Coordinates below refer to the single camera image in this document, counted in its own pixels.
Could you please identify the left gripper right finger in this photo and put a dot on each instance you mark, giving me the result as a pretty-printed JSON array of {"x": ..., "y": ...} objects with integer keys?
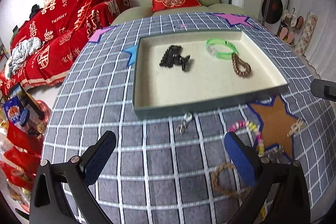
[{"x": 244, "y": 158}]

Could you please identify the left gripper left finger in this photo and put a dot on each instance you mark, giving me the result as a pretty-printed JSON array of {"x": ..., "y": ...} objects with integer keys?
[{"x": 96, "y": 156}]

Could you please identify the silver metal clip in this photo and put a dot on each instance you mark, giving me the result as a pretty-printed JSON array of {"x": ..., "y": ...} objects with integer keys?
[{"x": 274, "y": 153}]

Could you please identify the silver charm keychain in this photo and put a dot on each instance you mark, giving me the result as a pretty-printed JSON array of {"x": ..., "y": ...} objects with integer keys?
[{"x": 183, "y": 125}]

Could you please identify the cream wire hair clip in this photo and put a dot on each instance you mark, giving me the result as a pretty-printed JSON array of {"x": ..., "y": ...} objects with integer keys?
[{"x": 296, "y": 127}]

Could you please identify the green jewelry tray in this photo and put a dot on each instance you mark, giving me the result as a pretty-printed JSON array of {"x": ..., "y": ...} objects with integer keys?
[{"x": 208, "y": 83}]

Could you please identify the pink slippers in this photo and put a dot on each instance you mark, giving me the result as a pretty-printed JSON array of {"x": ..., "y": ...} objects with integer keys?
[{"x": 289, "y": 27}]

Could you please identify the grey checked tablecloth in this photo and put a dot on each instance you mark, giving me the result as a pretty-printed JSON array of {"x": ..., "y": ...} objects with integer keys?
[{"x": 155, "y": 174}]

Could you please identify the blue snack bag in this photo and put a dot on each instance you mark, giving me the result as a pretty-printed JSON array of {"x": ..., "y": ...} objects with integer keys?
[{"x": 13, "y": 109}]

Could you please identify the lower washing machine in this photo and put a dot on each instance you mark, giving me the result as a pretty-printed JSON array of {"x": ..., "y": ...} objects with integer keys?
[{"x": 270, "y": 14}]

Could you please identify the green translucent bangle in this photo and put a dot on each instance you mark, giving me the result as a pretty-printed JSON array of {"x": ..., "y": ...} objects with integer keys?
[{"x": 220, "y": 48}]

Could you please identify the black claw hair clip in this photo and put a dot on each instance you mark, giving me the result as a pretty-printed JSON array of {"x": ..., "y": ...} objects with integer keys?
[{"x": 183, "y": 62}]

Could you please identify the black beaded hair clip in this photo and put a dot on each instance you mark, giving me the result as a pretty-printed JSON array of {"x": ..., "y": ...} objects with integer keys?
[{"x": 171, "y": 57}]

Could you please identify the grey white crumpled cloth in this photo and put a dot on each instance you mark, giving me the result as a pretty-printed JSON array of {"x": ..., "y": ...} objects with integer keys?
[{"x": 19, "y": 55}]

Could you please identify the red wedding bedding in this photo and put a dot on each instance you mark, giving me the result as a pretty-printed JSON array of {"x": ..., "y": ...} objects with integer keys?
[{"x": 64, "y": 26}]

